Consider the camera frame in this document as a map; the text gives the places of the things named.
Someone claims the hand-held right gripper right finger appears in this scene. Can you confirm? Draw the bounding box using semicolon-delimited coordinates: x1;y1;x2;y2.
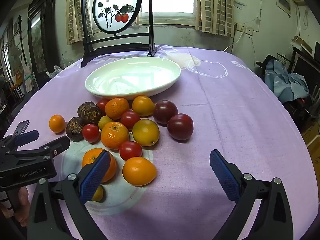
209;149;294;240

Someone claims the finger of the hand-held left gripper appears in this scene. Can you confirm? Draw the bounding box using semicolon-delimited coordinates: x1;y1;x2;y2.
0;130;40;153
5;135;71;167

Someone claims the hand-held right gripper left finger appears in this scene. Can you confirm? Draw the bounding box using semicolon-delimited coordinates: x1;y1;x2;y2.
27;150;112;240

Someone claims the small yellow citrus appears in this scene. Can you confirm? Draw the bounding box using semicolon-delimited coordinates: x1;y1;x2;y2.
91;185;104;202
97;115;113;130

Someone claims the orange mandarin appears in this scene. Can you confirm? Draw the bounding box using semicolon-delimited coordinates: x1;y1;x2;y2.
104;97;130;120
100;121;130;150
82;148;117;183

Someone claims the dark brown water chestnut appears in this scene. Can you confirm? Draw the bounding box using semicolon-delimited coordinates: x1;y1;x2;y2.
77;101;102;125
65;117;85;142

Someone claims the red cherry tomato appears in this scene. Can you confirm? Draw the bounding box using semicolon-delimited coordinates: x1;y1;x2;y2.
96;98;110;117
82;124;100;143
120;110;141;130
119;141;143;161

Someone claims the white oval plate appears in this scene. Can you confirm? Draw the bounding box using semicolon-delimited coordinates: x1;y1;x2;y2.
85;56;182;101

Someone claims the person's left hand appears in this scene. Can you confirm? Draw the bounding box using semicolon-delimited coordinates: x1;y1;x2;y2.
11;187;30;227

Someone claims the glossy dark flat object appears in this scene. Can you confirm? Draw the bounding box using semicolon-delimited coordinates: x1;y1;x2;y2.
14;120;30;137

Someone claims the white plastic bag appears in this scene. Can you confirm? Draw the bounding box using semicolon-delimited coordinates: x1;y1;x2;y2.
46;65;63;78

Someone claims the purple printed tablecloth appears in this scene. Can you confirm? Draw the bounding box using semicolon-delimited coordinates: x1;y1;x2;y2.
4;44;312;240

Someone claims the dark wooden cabinet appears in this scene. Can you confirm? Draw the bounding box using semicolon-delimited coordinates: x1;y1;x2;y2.
27;0;62;80

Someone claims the blue cloth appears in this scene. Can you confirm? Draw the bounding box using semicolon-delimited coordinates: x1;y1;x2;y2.
264;59;310;103

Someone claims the beige checked curtain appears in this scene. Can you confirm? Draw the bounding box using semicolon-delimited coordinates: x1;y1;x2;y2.
65;0;95;46
196;0;235;37

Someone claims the black monitor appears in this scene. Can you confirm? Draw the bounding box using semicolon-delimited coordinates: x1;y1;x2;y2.
291;46;320;98

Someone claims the black framed painted table screen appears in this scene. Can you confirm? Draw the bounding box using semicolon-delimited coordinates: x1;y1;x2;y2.
80;0;157;68

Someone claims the white cable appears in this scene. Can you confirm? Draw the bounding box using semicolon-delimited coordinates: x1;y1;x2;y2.
223;31;244;53

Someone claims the white wall socket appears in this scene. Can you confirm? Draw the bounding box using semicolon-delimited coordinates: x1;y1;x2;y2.
235;23;254;33

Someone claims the white wall electrical box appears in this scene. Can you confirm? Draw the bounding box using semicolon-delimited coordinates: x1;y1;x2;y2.
276;0;292;18

